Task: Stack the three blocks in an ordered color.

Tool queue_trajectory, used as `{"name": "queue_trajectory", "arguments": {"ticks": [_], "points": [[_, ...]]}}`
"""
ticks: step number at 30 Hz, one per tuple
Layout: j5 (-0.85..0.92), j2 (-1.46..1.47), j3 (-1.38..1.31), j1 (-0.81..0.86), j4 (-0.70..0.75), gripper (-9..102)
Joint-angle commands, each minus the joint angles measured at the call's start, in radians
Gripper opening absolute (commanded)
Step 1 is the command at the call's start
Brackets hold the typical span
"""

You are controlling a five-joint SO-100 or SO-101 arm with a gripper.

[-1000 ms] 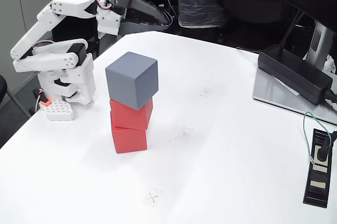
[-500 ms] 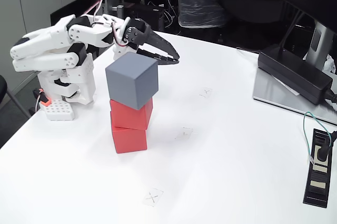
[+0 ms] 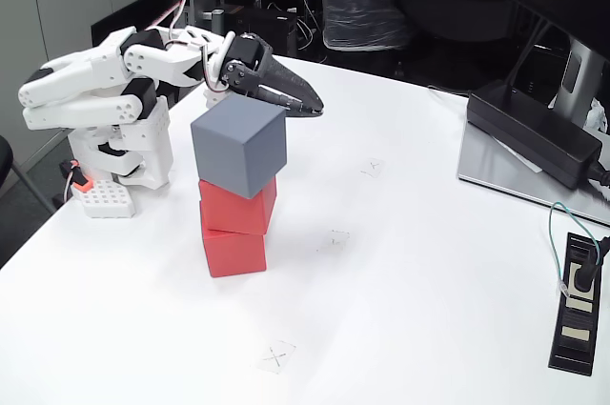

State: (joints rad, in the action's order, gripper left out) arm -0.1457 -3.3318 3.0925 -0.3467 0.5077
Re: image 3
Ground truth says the grey wooden block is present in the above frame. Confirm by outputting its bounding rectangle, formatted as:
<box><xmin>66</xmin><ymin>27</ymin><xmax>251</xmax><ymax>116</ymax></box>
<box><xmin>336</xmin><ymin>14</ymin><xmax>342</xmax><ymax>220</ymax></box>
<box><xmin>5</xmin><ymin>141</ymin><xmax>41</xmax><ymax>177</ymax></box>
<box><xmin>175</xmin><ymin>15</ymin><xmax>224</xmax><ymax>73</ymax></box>
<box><xmin>190</xmin><ymin>92</ymin><xmax>288</xmax><ymax>200</ymax></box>

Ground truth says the red wooden block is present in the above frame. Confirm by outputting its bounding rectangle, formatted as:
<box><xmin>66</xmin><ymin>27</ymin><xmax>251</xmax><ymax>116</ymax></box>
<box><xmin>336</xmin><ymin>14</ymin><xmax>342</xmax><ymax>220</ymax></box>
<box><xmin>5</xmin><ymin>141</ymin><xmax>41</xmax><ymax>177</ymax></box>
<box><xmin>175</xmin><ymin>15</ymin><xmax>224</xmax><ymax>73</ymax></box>
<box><xmin>197</xmin><ymin>175</ymin><xmax>278</xmax><ymax>236</ymax></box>
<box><xmin>200</xmin><ymin>227</ymin><xmax>268</xmax><ymax>279</ymax></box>

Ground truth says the black equipment box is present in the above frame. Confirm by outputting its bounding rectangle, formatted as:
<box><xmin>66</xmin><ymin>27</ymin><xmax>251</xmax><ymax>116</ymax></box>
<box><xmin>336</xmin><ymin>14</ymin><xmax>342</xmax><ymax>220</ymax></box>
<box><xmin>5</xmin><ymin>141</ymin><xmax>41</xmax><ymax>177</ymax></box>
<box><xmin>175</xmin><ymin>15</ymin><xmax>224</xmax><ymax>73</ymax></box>
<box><xmin>228</xmin><ymin>5</ymin><xmax>300</xmax><ymax>57</ymax></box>

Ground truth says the black flat panel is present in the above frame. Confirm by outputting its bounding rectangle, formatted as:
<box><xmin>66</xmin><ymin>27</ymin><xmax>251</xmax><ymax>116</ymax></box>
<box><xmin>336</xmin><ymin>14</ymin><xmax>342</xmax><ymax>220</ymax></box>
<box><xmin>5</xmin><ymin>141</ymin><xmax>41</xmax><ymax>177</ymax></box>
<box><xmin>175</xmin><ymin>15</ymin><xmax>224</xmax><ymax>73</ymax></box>
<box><xmin>90</xmin><ymin>0</ymin><xmax>169</xmax><ymax>44</ymax></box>

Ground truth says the white perforated table clamp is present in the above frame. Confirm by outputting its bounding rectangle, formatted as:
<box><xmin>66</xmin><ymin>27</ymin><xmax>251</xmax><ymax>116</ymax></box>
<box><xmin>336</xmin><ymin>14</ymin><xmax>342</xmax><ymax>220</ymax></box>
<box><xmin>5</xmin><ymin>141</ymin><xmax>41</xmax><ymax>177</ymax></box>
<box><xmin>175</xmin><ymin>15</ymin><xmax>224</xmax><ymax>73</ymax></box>
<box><xmin>78</xmin><ymin>179</ymin><xmax>137</xmax><ymax>220</ymax></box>

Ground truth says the silver monitor stand base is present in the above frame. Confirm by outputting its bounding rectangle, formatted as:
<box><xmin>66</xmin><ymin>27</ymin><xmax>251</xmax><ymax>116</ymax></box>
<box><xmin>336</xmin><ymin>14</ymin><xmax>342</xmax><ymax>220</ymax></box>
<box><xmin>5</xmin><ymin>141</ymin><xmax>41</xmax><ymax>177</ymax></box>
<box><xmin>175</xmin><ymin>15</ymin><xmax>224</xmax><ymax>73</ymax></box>
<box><xmin>457</xmin><ymin>122</ymin><xmax>610</xmax><ymax>228</ymax></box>

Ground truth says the black power adapter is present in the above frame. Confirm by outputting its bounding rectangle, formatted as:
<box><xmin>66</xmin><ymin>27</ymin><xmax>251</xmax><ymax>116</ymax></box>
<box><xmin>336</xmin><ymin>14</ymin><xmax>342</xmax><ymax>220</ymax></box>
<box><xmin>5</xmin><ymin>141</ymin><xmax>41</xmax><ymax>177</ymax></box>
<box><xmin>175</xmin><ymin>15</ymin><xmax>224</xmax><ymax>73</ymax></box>
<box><xmin>465</xmin><ymin>85</ymin><xmax>604</xmax><ymax>191</ymax></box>

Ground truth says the black chair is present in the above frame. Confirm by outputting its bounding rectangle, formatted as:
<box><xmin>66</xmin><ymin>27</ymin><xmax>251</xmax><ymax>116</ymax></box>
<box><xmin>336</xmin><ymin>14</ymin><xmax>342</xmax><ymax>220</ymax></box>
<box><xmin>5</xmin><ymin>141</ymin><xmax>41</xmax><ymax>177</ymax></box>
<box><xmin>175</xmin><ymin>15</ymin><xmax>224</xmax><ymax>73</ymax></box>
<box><xmin>0</xmin><ymin>134</ymin><xmax>58</xmax><ymax>215</ymax></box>

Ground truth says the silver monitor stand column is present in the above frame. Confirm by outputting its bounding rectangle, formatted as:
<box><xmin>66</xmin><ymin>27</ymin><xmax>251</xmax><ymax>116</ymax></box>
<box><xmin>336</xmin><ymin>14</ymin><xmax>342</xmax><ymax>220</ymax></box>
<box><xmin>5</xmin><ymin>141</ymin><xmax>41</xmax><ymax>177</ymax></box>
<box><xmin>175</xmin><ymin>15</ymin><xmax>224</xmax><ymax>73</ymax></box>
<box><xmin>552</xmin><ymin>37</ymin><xmax>609</xmax><ymax>125</ymax></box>

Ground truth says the crumpled white paper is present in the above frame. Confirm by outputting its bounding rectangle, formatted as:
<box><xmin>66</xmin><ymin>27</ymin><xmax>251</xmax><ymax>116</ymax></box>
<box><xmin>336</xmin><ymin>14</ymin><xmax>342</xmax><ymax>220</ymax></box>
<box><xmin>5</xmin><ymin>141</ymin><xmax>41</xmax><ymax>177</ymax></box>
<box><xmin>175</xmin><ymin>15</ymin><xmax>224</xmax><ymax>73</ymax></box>
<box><xmin>589</xmin><ymin>97</ymin><xmax>610</xmax><ymax>134</ymax></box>

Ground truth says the black power plug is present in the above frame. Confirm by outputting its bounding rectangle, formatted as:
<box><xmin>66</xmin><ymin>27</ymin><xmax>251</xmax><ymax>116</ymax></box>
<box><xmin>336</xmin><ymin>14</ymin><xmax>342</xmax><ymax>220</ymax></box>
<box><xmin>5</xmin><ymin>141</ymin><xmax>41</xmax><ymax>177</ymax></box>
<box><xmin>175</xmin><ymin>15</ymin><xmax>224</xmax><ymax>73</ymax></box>
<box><xmin>570</xmin><ymin>235</ymin><xmax>610</xmax><ymax>293</ymax></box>

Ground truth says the black power strip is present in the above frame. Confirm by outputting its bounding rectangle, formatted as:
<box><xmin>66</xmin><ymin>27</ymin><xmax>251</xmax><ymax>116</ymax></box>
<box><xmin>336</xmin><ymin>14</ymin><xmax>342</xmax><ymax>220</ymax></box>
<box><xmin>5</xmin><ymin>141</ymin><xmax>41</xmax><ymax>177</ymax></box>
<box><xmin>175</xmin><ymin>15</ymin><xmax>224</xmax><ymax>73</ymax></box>
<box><xmin>547</xmin><ymin>232</ymin><xmax>602</xmax><ymax>376</ymax></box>

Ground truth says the silver metal post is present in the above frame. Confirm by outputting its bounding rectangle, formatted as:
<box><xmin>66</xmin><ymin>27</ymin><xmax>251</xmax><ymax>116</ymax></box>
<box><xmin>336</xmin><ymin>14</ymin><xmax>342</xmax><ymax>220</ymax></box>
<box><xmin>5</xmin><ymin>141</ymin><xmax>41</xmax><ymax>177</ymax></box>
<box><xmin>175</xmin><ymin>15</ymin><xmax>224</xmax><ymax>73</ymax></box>
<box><xmin>205</xmin><ymin>7</ymin><xmax>228</xmax><ymax>42</ymax></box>

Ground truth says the orange cable connector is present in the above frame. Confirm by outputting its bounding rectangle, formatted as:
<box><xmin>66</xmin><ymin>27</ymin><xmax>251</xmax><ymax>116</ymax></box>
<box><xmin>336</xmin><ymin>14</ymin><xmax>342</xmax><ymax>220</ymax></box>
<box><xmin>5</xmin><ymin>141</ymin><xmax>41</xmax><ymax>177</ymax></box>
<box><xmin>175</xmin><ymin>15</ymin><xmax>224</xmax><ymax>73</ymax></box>
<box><xmin>59</xmin><ymin>160</ymin><xmax>92</xmax><ymax>194</ymax></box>

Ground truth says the green thin cable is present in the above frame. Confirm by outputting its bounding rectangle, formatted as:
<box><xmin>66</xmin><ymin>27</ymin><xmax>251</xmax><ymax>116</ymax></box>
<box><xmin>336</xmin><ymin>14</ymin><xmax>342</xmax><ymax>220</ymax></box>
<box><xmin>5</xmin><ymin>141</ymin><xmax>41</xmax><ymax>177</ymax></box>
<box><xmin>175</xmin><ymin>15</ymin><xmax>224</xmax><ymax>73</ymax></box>
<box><xmin>547</xmin><ymin>201</ymin><xmax>602</xmax><ymax>301</ymax></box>

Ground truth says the black adapter cable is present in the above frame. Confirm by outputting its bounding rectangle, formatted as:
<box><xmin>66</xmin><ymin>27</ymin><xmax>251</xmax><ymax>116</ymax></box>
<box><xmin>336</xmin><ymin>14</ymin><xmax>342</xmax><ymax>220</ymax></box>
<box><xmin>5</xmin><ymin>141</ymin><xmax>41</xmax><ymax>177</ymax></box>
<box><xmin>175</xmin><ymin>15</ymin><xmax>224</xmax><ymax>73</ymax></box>
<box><xmin>585</xmin><ymin>161</ymin><xmax>610</xmax><ymax>187</ymax></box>

